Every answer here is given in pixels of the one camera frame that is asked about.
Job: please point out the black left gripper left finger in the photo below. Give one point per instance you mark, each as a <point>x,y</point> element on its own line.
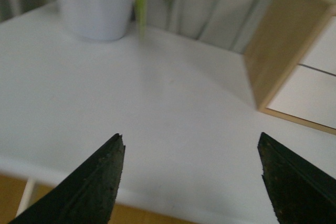
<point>87,195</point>

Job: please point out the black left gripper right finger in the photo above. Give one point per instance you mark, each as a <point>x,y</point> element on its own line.
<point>299,191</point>

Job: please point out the white drawer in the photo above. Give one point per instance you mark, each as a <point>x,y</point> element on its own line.
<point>321,56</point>
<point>308,94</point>

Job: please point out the white table leg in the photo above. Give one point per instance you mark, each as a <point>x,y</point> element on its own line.
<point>27,196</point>

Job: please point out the white plant pot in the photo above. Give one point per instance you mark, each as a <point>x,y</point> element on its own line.
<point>97,19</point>

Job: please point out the wooden drawer cabinet frame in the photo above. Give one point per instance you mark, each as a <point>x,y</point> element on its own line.
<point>283,37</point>

